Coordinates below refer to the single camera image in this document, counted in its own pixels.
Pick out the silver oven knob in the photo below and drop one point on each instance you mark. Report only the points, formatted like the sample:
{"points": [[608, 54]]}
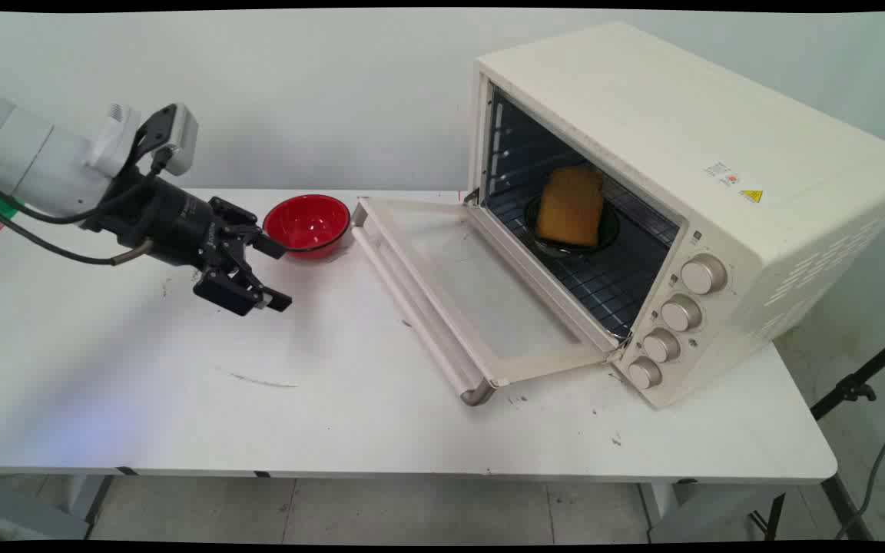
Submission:
{"points": [[681, 312], [644, 372], [661, 345], [704, 274]]}

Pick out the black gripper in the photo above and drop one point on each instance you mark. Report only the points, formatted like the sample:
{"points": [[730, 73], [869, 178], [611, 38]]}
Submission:
{"points": [[166, 215]]}

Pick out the toasted bread slice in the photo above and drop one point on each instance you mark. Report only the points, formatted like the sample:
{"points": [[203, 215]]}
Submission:
{"points": [[569, 203]]}

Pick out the white label sticker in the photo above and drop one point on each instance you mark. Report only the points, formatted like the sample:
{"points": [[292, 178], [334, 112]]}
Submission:
{"points": [[721, 173]]}

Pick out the cream glass oven door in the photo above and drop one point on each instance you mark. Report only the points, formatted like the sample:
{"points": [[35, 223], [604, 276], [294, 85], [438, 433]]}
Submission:
{"points": [[481, 299]]}

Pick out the yellow warning sticker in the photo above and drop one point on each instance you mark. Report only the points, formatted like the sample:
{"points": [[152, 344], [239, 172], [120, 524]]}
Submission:
{"points": [[751, 196]]}

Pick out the black round plate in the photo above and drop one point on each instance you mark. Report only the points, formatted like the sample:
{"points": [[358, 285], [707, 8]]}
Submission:
{"points": [[608, 230]]}

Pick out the cream toaster oven body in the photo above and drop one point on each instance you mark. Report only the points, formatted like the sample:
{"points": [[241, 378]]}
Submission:
{"points": [[642, 115]]}

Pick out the black tripod stand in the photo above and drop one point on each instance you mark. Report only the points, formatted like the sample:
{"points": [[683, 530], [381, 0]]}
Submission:
{"points": [[857, 384]]}

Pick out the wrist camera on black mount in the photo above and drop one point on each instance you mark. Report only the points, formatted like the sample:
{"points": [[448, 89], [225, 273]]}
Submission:
{"points": [[181, 134]]}

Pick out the white table leg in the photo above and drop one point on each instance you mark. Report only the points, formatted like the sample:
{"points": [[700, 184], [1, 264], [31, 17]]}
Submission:
{"points": [[28, 507], [704, 511]]}

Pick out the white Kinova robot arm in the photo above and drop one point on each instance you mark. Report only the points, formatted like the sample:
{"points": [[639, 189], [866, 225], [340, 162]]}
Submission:
{"points": [[35, 157]]}

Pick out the red bowl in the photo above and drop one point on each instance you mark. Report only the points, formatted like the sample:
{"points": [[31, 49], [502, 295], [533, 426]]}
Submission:
{"points": [[306, 221]]}

